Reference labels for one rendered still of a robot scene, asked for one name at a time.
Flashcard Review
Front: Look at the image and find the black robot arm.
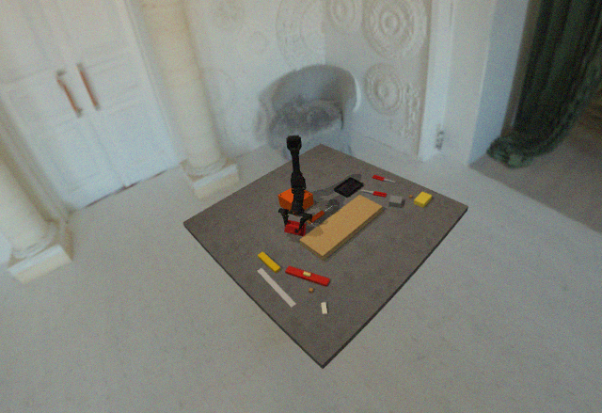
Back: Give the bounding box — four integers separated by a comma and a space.
286, 135, 306, 202

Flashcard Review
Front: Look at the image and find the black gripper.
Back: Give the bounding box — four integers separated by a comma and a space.
278, 200, 312, 230

